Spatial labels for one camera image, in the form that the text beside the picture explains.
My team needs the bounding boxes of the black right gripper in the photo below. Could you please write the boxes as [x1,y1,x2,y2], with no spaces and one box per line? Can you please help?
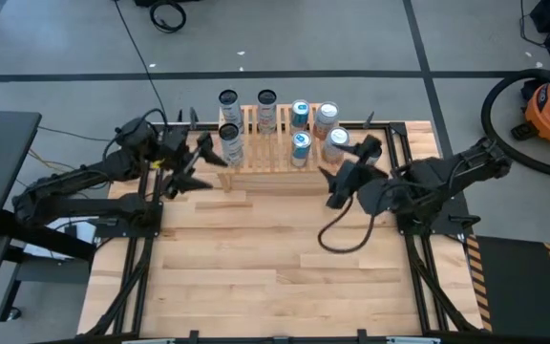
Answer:
[318,135,391,216]

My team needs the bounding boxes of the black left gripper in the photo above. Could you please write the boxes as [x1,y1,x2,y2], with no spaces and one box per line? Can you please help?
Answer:
[158,127,229,200]

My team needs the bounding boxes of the peach can silver top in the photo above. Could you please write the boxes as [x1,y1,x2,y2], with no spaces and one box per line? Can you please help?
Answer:
[321,126,350,166]
[314,100,342,141]

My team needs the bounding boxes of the white blue Celsius can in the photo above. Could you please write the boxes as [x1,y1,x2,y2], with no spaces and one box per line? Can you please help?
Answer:
[218,122,245,168]

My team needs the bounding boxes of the blue silver Red Bull can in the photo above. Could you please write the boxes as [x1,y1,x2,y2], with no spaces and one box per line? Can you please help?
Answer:
[288,98,311,135]
[290,130,313,168]

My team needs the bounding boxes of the white Celsius Arctic Vibe can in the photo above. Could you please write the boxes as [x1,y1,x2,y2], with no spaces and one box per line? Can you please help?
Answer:
[218,88,244,133]

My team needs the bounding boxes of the white Celsius Peach Vibe can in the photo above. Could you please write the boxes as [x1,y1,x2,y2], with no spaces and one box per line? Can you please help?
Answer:
[257,89,279,138]

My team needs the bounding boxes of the wooden slatted shelf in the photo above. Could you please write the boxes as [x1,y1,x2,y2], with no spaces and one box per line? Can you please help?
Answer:
[216,103,346,194]

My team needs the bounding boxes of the black hazard-striped floor mat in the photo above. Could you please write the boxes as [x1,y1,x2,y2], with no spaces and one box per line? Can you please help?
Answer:
[465,233,550,341]

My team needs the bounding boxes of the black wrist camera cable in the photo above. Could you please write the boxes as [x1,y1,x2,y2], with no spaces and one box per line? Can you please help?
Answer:
[102,108,170,161]
[316,194,377,255]

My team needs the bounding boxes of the black aluminium frame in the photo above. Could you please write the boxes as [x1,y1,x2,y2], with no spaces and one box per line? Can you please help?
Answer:
[83,108,484,344]

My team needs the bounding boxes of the long black floor cable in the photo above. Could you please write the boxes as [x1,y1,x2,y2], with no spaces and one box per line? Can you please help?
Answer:
[112,0,169,123]

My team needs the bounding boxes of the yellow cable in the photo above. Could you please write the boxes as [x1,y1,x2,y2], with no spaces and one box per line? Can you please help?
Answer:
[26,147,66,173]

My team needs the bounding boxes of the coiled black cable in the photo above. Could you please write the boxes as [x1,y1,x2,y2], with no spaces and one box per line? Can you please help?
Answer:
[149,0,188,34]

